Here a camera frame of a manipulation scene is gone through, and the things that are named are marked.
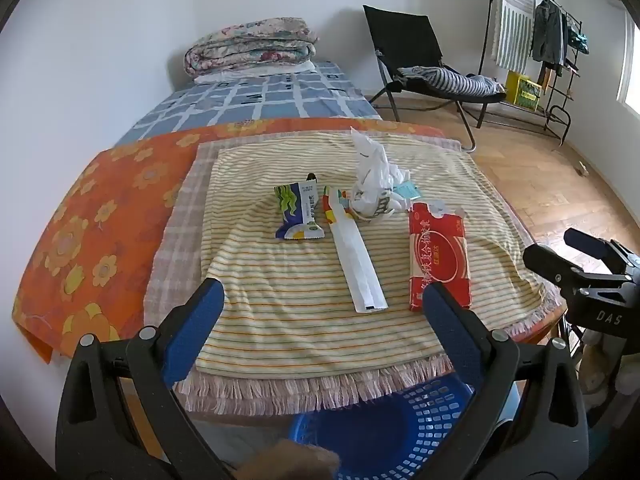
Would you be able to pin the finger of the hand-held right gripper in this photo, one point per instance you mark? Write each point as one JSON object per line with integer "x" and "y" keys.
{"x": 595, "y": 247}
{"x": 555, "y": 262}

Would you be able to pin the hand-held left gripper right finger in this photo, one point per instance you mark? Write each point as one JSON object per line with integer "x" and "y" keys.
{"x": 450, "y": 330}

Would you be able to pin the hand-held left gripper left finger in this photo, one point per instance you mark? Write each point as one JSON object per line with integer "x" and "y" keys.
{"x": 197, "y": 322}

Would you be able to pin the red tissue pack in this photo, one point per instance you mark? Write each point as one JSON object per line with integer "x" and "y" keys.
{"x": 440, "y": 255}

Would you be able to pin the long white paper wrapper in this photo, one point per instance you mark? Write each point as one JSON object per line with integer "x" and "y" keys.
{"x": 355, "y": 265}

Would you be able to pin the blue plastic basket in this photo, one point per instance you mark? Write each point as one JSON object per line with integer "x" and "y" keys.
{"x": 380, "y": 435}

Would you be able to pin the blue and white snack wrapper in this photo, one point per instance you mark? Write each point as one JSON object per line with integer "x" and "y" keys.
{"x": 297, "y": 210}

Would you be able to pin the white tissue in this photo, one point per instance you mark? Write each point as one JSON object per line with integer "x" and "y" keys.
{"x": 401, "y": 175}

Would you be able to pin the white plastic bag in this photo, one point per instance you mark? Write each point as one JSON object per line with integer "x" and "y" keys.
{"x": 370, "y": 175}

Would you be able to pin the pale cloth bundle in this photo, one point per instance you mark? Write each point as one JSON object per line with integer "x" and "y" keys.
{"x": 605, "y": 365}

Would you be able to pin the small floor object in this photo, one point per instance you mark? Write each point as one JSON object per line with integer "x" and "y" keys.
{"x": 582, "y": 169}

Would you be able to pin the yellow striped towel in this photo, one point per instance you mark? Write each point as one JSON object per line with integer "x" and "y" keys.
{"x": 280, "y": 280}

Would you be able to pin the black clothes rack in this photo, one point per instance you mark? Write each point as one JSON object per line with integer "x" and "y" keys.
{"x": 568, "y": 122}

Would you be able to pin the pink plaid fringed towel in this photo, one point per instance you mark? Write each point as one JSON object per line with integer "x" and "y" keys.
{"x": 185, "y": 195}

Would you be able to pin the orange floral blanket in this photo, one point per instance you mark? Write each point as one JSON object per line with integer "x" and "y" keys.
{"x": 100, "y": 200}

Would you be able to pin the yellow box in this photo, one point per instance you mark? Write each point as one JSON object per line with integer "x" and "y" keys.
{"x": 522, "y": 90}

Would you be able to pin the window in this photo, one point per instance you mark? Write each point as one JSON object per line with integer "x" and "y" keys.
{"x": 631, "y": 60}

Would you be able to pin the teal hanging garment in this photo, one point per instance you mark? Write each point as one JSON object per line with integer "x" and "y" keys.
{"x": 579, "y": 40}

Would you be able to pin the striped cloth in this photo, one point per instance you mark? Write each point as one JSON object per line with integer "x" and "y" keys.
{"x": 450, "y": 80}

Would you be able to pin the dark hanging jacket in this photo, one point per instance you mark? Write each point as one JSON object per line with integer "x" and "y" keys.
{"x": 547, "y": 30}

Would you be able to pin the striped hanging towel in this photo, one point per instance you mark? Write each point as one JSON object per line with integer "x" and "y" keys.
{"x": 512, "y": 25}

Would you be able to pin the blue checked bed sheet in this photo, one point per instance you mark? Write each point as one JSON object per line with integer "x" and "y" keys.
{"x": 280, "y": 97}

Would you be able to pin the black folding chair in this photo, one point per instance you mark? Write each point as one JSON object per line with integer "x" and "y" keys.
{"x": 400, "y": 35}

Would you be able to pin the folded floral quilt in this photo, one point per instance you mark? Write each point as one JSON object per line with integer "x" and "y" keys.
{"x": 250, "y": 45}

